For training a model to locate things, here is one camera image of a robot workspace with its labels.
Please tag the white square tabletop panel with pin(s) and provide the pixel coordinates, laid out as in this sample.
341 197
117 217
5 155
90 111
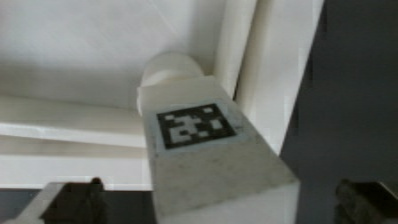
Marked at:
76 44

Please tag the white U-shaped obstacle fence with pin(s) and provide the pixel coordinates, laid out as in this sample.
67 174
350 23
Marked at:
41 160

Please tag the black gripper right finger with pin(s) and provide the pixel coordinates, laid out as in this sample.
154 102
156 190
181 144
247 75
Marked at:
366 202

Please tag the white table leg with tag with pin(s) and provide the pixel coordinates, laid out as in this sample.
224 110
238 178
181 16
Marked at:
222 182

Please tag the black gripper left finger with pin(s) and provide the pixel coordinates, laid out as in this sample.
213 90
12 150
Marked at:
78 206

